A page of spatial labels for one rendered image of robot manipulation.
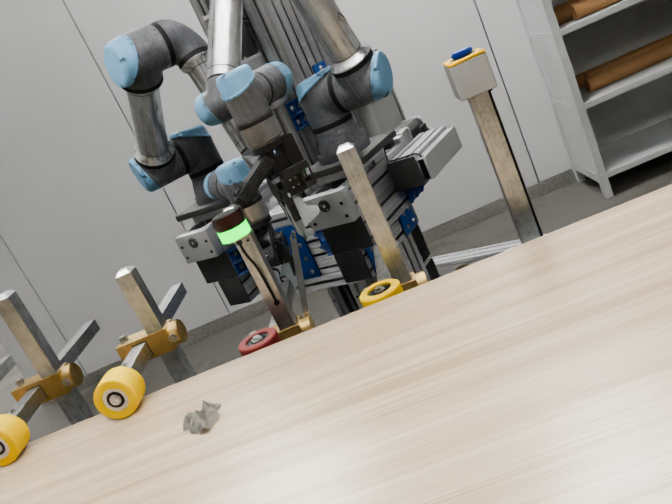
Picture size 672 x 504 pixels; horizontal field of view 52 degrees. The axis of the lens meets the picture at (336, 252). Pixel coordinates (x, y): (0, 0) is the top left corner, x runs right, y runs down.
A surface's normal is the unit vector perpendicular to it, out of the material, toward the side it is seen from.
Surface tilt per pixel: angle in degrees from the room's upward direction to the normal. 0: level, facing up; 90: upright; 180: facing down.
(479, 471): 0
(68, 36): 90
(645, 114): 90
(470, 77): 90
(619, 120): 90
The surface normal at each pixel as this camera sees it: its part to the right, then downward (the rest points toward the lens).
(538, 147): 0.02, 0.31
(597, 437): -0.40, -0.87
